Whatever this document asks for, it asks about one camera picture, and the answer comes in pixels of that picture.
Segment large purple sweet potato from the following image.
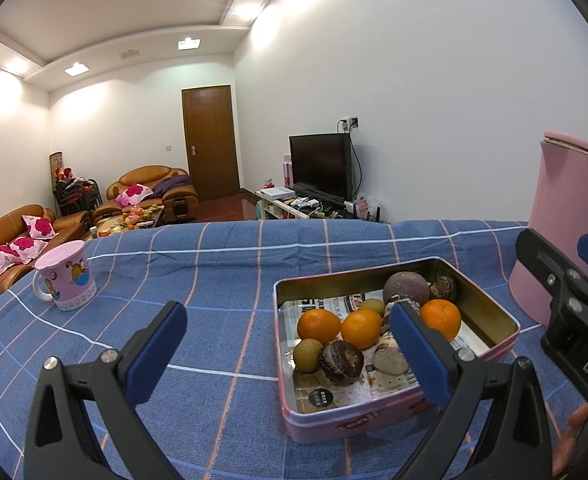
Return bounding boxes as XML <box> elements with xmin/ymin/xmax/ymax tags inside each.
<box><xmin>382</xmin><ymin>271</ymin><xmax>431</xmax><ymax>306</ymax></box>

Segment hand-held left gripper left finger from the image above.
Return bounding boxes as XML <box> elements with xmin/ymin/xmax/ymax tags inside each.
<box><xmin>23</xmin><ymin>300</ymin><xmax>189</xmax><ymax>480</ymax></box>

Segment purple cut sugarcane piece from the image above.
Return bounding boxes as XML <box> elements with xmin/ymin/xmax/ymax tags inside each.
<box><xmin>385</xmin><ymin>294</ymin><xmax>423</xmax><ymax>333</ymax></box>

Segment black chairs with clothes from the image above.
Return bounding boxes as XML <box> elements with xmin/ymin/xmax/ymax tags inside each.
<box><xmin>52</xmin><ymin>172</ymin><xmax>100</xmax><ymax>218</ymax></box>

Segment orange leather sofa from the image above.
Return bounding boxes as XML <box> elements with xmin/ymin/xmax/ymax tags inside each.
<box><xmin>0</xmin><ymin>204</ymin><xmax>92</xmax><ymax>316</ymax></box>

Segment white television stand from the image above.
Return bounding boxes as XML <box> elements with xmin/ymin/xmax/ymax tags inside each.
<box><xmin>255</xmin><ymin>189</ymin><xmax>360</xmax><ymax>221</ymax></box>

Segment pink cartoon mug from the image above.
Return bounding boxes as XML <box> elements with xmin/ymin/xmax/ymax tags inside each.
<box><xmin>32</xmin><ymin>240</ymin><xmax>98</xmax><ymax>312</ymax></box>

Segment dark brown taro root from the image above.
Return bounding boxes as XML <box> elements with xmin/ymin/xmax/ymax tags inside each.
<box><xmin>320</xmin><ymin>340</ymin><xmax>366</xmax><ymax>387</ymax></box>
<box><xmin>428</xmin><ymin>275</ymin><xmax>459</xmax><ymax>303</ymax></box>

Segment purple blanket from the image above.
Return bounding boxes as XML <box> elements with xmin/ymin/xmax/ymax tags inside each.
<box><xmin>150</xmin><ymin>174</ymin><xmax>194</xmax><ymax>198</ymax></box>

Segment blue plaid tablecloth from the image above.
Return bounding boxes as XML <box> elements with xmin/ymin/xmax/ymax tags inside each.
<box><xmin>0</xmin><ymin>218</ymin><xmax>588</xmax><ymax>480</ymax></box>

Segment pink floral cushion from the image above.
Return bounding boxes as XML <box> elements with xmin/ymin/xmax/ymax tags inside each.
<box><xmin>0</xmin><ymin>245</ymin><xmax>27</xmax><ymax>276</ymax></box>
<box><xmin>6</xmin><ymin>236</ymin><xmax>50</xmax><ymax>256</ymax></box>
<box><xmin>21</xmin><ymin>215</ymin><xmax>56</xmax><ymax>240</ymax></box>
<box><xmin>115</xmin><ymin>183</ymin><xmax>154</xmax><ymax>207</ymax></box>

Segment person's right hand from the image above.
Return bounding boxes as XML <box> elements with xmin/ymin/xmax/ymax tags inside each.
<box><xmin>551</xmin><ymin>402</ymin><xmax>588</xmax><ymax>477</ymax></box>

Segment orange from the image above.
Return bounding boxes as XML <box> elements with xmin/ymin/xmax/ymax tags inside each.
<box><xmin>340</xmin><ymin>308</ymin><xmax>384</xmax><ymax>350</ymax></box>
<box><xmin>420</xmin><ymin>298</ymin><xmax>462</xmax><ymax>342</ymax></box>
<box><xmin>296</xmin><ymin>308</ymin><xmax>341</xmax><ymax>343</ymax></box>

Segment cluttered coffee table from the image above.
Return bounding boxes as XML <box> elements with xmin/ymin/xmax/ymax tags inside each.
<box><xmin>86</xmin><ymin>205</ymin><xmax>165</xmax><ymax>238</ymax></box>

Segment printed paper leaflet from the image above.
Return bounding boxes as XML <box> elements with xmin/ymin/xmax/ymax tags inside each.
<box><xmin>279</xmin><ymin>294</ymin><xmax>492</xmax><ymax>413</ymax></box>

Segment cut taro piece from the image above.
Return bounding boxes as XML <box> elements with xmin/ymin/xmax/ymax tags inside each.
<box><xmin>371</xmin><ymin>335</ymin><xmax>411</xmax><ymax>376</ymax></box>

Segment pink electric kettle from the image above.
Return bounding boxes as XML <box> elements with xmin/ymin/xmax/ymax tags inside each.
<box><xmin>508</xmin><ymin>130</ymin><xmax>588</xmax><ymax>326</ymax></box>

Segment brown wooden door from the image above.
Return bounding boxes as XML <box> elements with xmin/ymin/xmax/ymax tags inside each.
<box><xmin>181</xmin><ymin>85</ymin><xmax>241</xmax><ymax>203</ymax></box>

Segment black flat television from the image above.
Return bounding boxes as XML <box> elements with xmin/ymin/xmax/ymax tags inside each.
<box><xmin>289</xmin><ymin>133</ymin><xmax>353</xmax><ymax>202</ymax></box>

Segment black television cable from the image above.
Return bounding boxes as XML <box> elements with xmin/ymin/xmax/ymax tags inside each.
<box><xmin>349</xmin><ymin>129</ymin><xmax>365</xmax><ymax>201</ymax></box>

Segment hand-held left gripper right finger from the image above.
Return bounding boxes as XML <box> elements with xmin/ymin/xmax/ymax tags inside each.
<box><xmin>389</xmin><ymin>301</ymin><xmax>557</xmax><ymax>480</ymax></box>

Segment pink tin box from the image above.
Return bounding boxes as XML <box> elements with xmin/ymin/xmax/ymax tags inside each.
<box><xmin>273</xmin><ymin>256</ymin><xmax>521</xmax><ymax>445</ymax></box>

